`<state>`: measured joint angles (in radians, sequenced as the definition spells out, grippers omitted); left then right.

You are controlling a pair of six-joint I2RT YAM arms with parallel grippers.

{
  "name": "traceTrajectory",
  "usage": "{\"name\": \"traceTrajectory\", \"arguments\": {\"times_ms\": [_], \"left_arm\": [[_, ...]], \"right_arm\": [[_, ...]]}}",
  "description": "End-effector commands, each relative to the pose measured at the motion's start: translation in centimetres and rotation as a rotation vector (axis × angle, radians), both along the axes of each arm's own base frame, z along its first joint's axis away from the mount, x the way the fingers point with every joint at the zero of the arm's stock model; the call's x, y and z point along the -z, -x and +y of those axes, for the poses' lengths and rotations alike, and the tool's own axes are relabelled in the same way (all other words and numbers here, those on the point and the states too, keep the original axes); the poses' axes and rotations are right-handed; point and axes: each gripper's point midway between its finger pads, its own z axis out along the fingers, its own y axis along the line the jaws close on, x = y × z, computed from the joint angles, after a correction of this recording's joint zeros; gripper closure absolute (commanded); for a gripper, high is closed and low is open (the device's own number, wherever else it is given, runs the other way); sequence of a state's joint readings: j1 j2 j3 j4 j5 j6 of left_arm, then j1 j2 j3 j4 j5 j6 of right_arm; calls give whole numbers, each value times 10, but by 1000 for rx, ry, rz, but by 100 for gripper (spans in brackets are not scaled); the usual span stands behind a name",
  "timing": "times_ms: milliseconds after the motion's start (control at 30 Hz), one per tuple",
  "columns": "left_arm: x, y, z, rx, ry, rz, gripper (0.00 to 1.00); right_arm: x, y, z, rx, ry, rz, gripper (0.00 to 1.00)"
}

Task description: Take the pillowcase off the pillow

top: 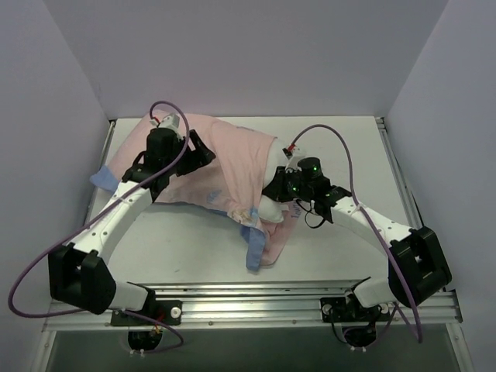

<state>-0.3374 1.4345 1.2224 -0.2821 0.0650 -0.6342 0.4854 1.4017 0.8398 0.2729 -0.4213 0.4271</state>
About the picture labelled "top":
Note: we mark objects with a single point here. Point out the white pillow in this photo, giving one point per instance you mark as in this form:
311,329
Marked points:
270,210

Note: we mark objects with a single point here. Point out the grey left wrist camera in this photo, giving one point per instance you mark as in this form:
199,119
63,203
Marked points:
170,121

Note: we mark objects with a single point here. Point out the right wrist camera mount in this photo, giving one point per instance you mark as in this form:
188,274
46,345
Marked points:
293,154

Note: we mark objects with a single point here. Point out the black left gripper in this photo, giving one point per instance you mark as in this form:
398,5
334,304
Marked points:
192,153

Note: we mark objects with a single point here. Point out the blue printed pillowcase pink inside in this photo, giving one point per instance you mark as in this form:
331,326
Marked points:
231,185

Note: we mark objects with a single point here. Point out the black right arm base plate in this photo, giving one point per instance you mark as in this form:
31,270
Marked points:
345,310

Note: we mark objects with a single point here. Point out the aluminium table edge rail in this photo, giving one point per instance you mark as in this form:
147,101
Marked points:
98,196
408,201

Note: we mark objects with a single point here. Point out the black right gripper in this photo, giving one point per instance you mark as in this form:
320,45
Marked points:
277,186

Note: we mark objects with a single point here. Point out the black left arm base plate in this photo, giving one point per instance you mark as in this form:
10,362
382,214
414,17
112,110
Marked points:
168,312

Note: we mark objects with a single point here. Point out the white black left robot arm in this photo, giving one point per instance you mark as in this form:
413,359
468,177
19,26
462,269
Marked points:
78,270

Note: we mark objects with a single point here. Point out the aluminium table edge rail right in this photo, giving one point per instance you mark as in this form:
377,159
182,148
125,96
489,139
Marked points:
408,201

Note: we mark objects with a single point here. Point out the aluminium table edge rail left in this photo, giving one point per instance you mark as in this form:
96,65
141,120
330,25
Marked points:
98,196

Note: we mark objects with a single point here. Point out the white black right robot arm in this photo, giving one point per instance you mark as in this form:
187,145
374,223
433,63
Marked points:
417,267

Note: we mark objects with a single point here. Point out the aluminium front rail frame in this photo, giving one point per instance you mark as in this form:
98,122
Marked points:
253,305

